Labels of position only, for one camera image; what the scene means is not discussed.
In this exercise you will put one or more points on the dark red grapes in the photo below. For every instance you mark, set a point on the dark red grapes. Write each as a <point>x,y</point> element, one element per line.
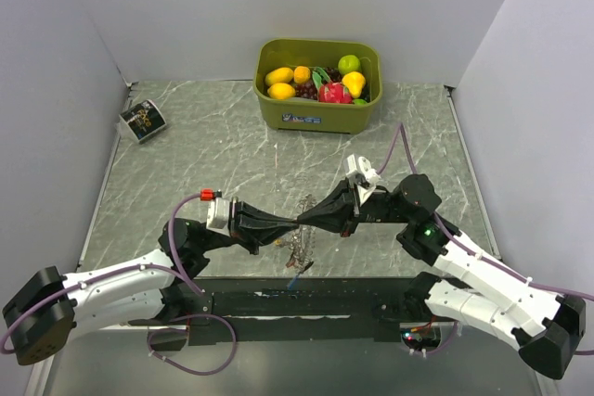
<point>309,89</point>

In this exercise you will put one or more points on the yellow pear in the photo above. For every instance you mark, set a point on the yellow pear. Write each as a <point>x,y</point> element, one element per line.
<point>355,82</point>

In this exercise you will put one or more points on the green apple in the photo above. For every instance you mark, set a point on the green apple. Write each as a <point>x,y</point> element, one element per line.
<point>349,63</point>

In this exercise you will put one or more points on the black printed can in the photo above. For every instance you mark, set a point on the black printed can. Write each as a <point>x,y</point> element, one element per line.
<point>141,122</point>

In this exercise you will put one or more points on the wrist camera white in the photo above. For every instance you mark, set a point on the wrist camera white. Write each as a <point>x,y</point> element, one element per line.
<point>359,172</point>
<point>218,213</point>

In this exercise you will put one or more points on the orange fruit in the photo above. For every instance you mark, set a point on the orange fruit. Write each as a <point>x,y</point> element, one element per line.
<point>301,75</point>

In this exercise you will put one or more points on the olive green plastic bin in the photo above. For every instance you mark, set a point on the olive green plastic bin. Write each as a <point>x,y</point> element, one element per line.
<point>306,114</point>

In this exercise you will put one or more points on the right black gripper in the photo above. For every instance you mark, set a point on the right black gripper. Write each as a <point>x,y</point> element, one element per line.
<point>340,212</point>

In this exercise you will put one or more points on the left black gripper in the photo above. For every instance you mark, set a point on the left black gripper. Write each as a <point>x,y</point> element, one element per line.
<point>252,227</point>

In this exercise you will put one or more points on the yellow mango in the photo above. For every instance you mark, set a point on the yellow mango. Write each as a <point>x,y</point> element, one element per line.
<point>280,75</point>
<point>281,91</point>

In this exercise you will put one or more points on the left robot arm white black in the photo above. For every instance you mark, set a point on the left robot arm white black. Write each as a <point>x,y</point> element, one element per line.
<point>52,308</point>

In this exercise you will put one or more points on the yellow mango lower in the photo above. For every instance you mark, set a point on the yellow mango lower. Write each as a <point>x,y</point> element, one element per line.
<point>281,91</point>

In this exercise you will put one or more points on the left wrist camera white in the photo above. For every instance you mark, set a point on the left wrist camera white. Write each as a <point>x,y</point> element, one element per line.
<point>218,213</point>

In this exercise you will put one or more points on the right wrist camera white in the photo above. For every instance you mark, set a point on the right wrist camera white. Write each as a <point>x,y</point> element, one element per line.
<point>359,172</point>

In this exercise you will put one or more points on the pink dragon fruit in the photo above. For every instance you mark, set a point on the pink dragon fruit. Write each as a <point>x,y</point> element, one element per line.
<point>334,93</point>

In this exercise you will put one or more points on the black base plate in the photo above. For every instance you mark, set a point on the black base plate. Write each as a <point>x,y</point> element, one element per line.
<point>262,309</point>

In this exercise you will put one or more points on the yellow mango upper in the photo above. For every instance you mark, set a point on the yellow mango upper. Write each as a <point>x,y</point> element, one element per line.
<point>280,75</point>

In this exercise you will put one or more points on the metal keyring disc with rings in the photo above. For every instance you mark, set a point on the metal keyring disc with rings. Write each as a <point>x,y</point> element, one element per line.
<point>300,243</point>

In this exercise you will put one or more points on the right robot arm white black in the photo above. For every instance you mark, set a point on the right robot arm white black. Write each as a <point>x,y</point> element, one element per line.
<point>545,326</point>

